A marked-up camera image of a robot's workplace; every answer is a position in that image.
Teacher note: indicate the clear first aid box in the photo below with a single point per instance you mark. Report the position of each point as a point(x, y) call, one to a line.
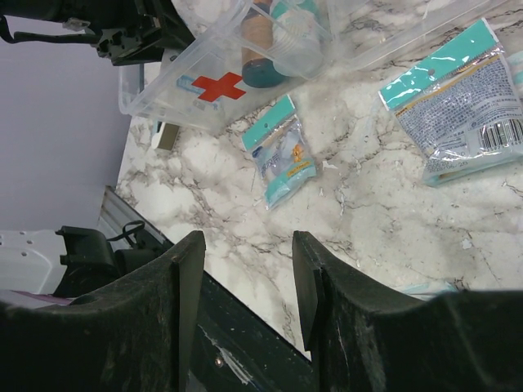
point(203, 86)

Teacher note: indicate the clear box lid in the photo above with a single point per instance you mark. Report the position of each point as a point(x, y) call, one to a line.
point(367, 34)

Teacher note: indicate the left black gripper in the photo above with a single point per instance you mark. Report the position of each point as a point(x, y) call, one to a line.
point(124, 32)

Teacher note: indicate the teal bandage packet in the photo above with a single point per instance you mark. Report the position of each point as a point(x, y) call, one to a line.
point(280, 152)

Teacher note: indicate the silver teal-header packet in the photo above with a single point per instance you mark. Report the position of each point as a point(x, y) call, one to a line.
point(460, 106)

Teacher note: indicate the brown orange-cap medicine bottle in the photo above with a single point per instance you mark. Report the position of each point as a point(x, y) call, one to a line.
point(256, 29)

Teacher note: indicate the white green-label bottle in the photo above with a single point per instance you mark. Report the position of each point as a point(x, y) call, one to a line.
point(296, 47)

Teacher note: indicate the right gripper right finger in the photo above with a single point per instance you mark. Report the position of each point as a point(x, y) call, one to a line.
point(365, 336)

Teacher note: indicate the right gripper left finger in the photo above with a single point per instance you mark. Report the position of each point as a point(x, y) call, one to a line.
point(134, 334)

